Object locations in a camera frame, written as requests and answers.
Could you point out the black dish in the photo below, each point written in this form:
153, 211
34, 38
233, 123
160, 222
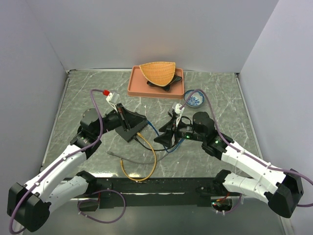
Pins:
166, 88

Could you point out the black network switch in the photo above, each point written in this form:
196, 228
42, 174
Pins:
128, 135

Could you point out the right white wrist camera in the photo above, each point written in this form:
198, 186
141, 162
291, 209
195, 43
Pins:
176, 112

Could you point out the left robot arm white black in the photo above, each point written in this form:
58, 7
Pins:
31, 204

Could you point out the orange woven basket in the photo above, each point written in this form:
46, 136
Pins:
159, 73

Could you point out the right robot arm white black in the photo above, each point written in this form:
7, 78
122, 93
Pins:
280, 189

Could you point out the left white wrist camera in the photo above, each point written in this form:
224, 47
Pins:
112, 98

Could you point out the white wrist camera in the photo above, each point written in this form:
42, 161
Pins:
176, 112
112, 98

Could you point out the blue white ceramic bowl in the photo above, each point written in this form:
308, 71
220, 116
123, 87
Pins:
196, 100

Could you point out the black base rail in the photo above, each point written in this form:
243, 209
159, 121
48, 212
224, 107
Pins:
117, 192

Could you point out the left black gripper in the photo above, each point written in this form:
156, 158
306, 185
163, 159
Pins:
127, 119

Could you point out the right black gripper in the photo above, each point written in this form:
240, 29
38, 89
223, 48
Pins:
166, 139

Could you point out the salmon pink tray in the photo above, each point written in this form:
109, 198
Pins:
138, 86

